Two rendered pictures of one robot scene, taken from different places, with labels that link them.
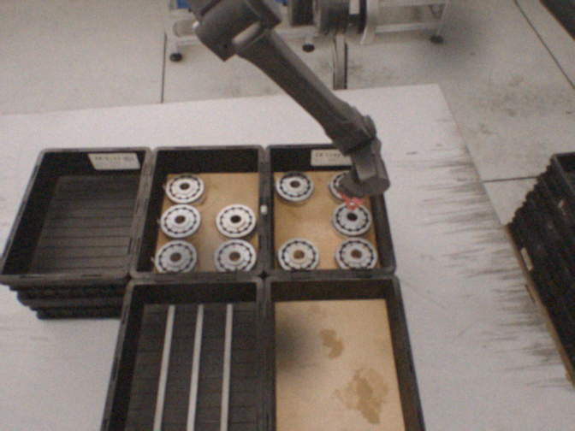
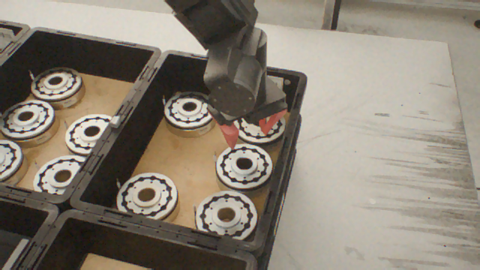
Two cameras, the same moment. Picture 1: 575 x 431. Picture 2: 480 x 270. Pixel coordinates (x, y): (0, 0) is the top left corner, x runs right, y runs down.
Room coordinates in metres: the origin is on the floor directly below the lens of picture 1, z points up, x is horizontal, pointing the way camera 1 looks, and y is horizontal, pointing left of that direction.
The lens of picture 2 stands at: (0.21, -0.31, 1.51)
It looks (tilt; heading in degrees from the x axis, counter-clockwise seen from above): 48 degrees down; 17
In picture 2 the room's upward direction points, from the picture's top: straight up
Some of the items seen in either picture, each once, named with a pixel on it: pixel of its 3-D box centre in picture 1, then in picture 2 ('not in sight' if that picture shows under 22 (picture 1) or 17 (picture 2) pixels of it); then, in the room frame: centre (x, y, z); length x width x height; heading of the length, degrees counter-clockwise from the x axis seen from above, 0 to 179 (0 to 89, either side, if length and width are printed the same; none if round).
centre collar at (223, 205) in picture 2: (356, 254); (226, 214); (0.60, -0.17, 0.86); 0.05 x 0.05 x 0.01
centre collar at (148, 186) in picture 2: (299, 255); (146, 195); (0.60, -0.03, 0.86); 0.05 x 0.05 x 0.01
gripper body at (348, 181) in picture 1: (364, 170); (247, 85); (0.71, -0.17, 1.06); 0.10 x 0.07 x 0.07; 137
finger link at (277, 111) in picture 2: not in sight; (256, 115); (0.72, -0.19, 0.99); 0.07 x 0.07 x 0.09; 47
